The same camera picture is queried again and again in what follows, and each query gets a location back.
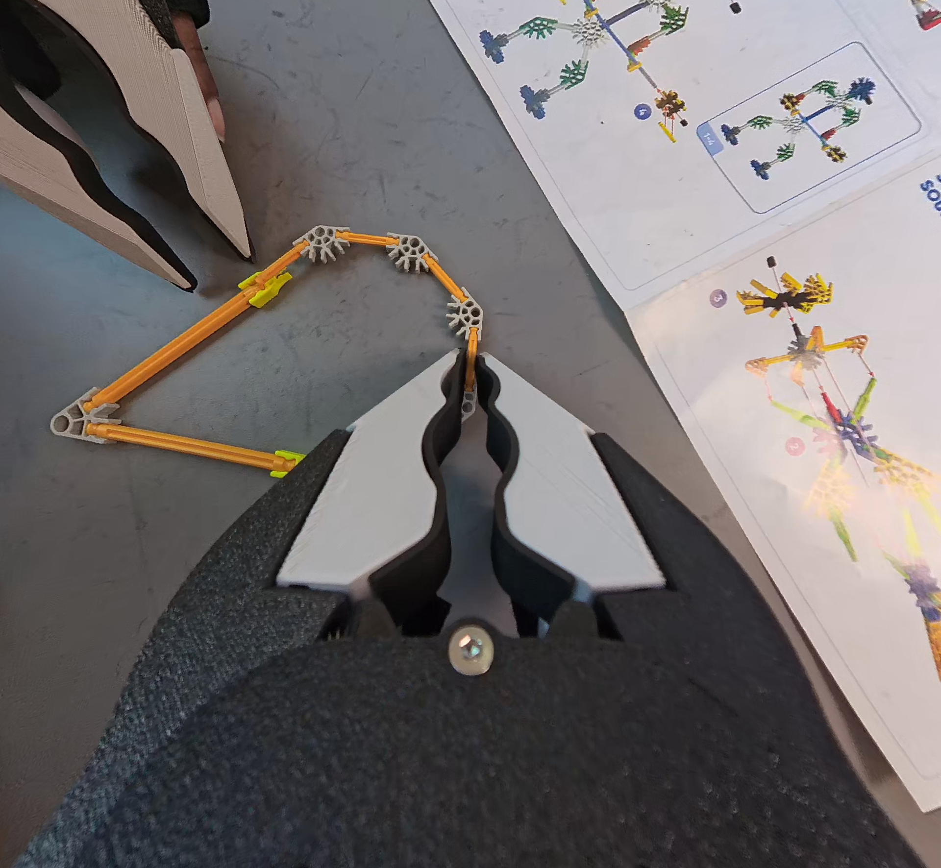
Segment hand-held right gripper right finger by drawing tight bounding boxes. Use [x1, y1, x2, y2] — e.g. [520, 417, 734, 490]
[474, 354, 668, 640]

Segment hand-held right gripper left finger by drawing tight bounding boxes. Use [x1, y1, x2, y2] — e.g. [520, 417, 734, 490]
[275, 350, 468, 637]

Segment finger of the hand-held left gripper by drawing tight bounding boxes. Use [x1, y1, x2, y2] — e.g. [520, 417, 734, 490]
[0, 74, 198, 293]
[0, 0, 256, 263]

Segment long yellow rod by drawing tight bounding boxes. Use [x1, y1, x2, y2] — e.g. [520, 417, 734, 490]
[84, 280, 269, 413]
[87, 423, 284, 474]

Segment grey wedge connector piece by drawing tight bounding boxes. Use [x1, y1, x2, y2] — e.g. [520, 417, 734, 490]
[50, 386, 122, 445]

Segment person's left hand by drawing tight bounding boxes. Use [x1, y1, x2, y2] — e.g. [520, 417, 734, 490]
[173, 16, 227, 143]

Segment white building instruction sheet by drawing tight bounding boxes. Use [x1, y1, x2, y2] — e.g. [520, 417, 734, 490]
[386, 0, 941, 814]

